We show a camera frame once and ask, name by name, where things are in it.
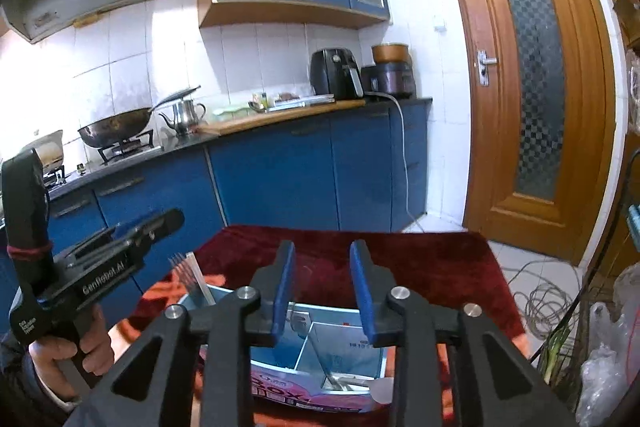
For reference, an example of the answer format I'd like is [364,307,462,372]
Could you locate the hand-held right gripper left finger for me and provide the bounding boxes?
[62,239,297,427]

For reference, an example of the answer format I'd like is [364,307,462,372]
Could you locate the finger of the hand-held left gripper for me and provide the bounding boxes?
[65,223,127,262]
[120,208,186,258]

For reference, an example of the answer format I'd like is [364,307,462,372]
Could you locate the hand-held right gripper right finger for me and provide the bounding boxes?
[349,239,586,427]

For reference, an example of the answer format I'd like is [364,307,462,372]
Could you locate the light blue utensil holder box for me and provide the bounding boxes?
[177,284,401,415]

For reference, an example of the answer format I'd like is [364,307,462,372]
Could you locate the white plastic spoon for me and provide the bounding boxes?
[369,377,394,404]

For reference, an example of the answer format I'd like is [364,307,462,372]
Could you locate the person's left hand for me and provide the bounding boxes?
[29,306,117,408]

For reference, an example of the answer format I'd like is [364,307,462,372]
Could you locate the white cooking pot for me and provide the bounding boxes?
[20,129,66,175]

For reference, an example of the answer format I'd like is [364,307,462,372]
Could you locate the red floral blanket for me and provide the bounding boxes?
[125,224,528,427]

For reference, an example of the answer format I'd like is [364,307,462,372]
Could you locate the gas stove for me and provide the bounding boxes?
[42,129,163,188]

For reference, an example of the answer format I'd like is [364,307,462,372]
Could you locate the metal kettle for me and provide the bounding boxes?
[159,99,207,138]

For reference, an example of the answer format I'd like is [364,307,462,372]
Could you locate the black wok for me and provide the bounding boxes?
[77,85,202,148]

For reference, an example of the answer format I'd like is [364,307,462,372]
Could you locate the blue lower cabinets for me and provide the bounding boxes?
[0,99,433,333]

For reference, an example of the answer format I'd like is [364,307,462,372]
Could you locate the wooden cutting board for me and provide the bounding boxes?
[192,99,367,136]

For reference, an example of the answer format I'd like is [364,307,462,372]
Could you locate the wooden door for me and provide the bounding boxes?
[435,0,618,265]

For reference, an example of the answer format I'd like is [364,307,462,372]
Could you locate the green onion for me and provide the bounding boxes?
[542,326,572,383]

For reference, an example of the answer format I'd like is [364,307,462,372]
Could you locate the dark rice cooker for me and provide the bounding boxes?
[361,62,416,99]

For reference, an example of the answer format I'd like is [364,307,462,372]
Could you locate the black air fryer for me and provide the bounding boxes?
[310,48,363,101]

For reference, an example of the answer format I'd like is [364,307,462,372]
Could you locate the brown pot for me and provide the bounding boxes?
[371,43,412,65]

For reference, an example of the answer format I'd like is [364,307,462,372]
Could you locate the clear plastic bags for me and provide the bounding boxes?
[575,264,640,427]

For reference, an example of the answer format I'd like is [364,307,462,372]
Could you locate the white power cable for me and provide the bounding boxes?
[364,92,426,233]

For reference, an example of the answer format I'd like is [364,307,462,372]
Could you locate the grey cable coil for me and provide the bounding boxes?
[500,257,586,339]

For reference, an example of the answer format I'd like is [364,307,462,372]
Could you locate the metal door handle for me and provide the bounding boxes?
[475,49,498,86]

